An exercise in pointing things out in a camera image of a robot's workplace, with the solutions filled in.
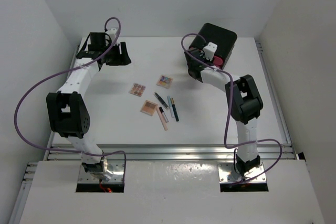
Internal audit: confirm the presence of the pink drawer black knob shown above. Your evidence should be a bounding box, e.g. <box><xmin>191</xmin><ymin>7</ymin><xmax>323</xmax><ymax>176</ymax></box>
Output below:
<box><xmin>212</xmin><ymin>56</ymin><xmax>224</xmax><ymax>69</ymax></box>

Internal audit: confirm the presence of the glitter nine-colour palette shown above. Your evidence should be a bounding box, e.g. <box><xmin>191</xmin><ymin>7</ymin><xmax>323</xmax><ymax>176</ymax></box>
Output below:
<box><xmin>156</xmin><ymin>75</ymin><xmax>173</xmax><ymax>89</ymax></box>

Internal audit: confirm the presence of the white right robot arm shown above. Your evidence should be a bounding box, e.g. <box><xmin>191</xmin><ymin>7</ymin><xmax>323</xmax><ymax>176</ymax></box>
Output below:
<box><xmin>184</xmin><ymin>49</ymin><xmax>263</xmax><ymax>177</ymax></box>

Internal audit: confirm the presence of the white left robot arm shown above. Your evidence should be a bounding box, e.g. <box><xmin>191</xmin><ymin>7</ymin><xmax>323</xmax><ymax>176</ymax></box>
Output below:
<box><xmin>46</xmin><ymin>29</ymin><xmax>131</xmax><ymax>181</ymax></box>

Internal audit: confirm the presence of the clear nine-pan brown palette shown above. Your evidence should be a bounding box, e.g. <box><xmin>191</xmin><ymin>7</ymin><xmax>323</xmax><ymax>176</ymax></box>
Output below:
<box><xmin>129</xmin><ymin>83</ymin><xmax>146</xmax><ymax>97</ymax></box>

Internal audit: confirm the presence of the dark green gold tube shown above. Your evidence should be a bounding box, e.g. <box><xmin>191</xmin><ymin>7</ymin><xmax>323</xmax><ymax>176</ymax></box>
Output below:
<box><xmin>170</xmin><ymin>98</ymin><xmax>179</xmax><ymax>122</ymax></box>

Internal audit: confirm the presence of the black drawer cabinet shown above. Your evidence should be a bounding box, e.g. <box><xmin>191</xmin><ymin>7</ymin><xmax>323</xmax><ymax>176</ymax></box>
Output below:
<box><xmin>189</xmin><ymin>23</ymin><xmax>238</xmax><ymax>69</ymax></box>

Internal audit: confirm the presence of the black eyeliner pencil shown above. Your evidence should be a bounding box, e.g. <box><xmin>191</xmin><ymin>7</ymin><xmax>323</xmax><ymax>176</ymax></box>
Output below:
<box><xmin>154</xmin><ymin>92</ymin><xmax>169</xmax><ymax>109</ymax></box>

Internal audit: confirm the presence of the light blue mascara tube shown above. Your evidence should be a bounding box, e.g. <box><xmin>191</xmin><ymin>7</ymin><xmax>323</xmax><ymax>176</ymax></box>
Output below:
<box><xmin>167</xmin><ymin>95</ymin><xmax>175</xmax><ymax>118</ymax></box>

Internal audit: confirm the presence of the black cap clear tube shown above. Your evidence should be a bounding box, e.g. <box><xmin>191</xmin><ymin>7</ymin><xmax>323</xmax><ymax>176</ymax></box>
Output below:
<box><xmin>159</xmin><ymin>106</ymin><xmax>169</xmax><ymax>123</ymax></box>

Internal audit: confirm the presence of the beige four-pan palette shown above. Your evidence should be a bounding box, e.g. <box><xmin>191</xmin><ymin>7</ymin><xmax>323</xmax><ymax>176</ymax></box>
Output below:
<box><xmin>140</xmin><ymin>100</ymin><xmax>158</xmax><ymax>116</ymax></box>

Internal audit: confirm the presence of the pink beige stick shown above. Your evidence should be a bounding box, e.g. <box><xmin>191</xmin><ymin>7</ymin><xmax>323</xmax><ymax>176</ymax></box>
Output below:
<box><xmin>156</xmin><ymin>107</ymin><xmax>168</xmax><ymax>131</ymax></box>

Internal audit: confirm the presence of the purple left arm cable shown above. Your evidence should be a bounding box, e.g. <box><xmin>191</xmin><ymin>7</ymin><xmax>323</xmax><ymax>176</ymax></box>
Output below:
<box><xmin>14</xmin><ymin>17</ymin><xmax>127</xmax><ymax>183</ymax></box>

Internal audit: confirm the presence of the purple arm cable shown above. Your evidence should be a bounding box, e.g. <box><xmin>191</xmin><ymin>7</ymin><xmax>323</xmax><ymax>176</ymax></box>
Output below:
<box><xmin>14</xmin><ymin>17</ymin><xmax>127</xmax><ymax>183</ymax></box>
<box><xmin>181</xmin><ymin>33</ymin><xmax>284</xmax><ymax>184</ymax></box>

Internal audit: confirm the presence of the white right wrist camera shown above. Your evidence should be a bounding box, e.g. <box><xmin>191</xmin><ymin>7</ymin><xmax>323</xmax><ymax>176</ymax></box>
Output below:
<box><xmin>203</xmin><ymin>42</ymin><xmax>217</xmax><ymax>61</ymax></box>

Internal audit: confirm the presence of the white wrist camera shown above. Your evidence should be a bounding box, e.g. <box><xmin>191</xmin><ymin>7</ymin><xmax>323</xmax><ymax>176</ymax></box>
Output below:
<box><xmin>203</xmin><ymin>42</ymin><xmax>217</xmax><ymax>61</ymax></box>
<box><xmin>105</xmin><ymin>28</ymin><xmax>118</xmax><ymax>43</ymax></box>

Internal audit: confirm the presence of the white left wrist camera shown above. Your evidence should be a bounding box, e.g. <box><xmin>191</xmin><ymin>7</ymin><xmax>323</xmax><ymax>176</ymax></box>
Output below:
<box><xmin>105</xmin><ymin>28</ymin><xmax>118</xmax><ymax>43</ymax></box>

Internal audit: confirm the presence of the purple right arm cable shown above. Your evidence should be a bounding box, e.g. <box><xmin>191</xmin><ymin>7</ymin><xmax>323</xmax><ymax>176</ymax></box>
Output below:
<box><xmin>181</xmin><ymin>33</ymin><xmax>284</xmax><ymax>184</ymax></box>

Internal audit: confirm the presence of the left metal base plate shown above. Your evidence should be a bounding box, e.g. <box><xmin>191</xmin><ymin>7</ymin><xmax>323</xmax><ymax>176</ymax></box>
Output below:
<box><xmin>77</xmin><ymin>162</ymin><xmax>124</xmax><ymax>185</ymax></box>

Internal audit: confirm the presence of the metal base plate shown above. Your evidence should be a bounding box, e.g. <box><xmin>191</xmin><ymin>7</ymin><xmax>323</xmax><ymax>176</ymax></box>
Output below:
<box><xmin>77</xmin><ymin>162</ymin><xmax>124</xmax><ymax>185</ymax></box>
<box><xmin>218</xmin><ymin>161</ymin><xmax>267</xmax><ymax>185</ymax></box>

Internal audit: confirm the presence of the aluminium rail frame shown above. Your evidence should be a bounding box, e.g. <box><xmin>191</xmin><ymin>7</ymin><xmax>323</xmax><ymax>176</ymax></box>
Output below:
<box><xmin>20</xmin><ymin>37</ymin><xmax>322</xmax><ymax>223</ymax></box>

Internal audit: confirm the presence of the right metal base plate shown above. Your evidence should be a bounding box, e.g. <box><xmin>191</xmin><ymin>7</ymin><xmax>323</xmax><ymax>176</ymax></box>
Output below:
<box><xmin>218</xmin><ymin>161</ymin><xmax>267</xmax><ymax>185</ymax></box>

